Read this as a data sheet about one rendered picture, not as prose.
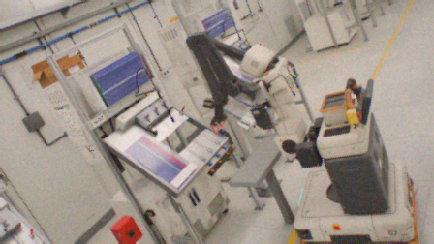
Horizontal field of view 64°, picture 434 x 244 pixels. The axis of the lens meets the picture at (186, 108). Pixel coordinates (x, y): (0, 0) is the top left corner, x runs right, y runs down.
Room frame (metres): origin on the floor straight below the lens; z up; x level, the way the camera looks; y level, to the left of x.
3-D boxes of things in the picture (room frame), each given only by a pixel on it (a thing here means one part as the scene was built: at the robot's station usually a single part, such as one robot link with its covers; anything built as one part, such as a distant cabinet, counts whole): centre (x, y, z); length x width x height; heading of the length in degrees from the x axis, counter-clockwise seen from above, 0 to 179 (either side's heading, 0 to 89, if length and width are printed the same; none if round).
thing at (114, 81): (2.79, 0.37, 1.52); 0.51 x 0.13 x 0.27; 134
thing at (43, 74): (2.93, 0.66, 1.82); 0.68 x 0.30 x 0.20; 134
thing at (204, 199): (2.84, 0.50, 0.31); 0.70 x 0.65 x 0.62; 134
